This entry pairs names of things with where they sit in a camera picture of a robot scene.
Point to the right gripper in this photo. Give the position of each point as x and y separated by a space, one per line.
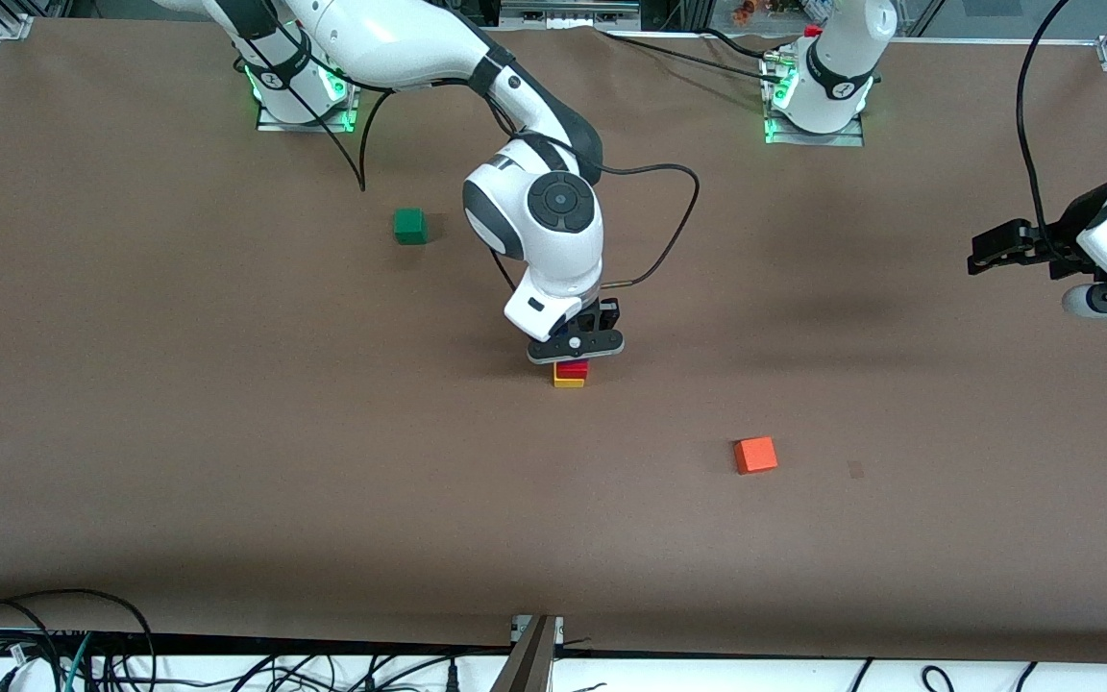
605 314

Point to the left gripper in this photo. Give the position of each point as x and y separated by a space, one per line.
1058 242

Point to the red wooden block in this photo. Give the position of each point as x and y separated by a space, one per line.
573 369

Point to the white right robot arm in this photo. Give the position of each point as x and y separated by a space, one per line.
400 43

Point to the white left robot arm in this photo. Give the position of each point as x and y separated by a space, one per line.
842 67

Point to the yellow wooden block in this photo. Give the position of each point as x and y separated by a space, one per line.
568 383

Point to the green wooden block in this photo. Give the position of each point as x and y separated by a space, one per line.
409 226

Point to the orange wooden block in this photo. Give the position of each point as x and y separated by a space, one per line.
755 455

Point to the brown paper table cover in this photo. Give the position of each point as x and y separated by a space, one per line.
553 538

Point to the small orange toy figure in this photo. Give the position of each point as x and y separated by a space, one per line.
744 13

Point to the grey metal bar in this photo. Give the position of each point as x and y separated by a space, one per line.
532 668

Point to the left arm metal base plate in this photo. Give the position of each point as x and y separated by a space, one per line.
851 140

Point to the grey metal rail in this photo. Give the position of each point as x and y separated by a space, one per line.
568 12

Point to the small aluminium bracket plate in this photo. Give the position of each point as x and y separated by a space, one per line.
519 630

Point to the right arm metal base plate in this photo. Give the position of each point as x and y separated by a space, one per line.
270 120

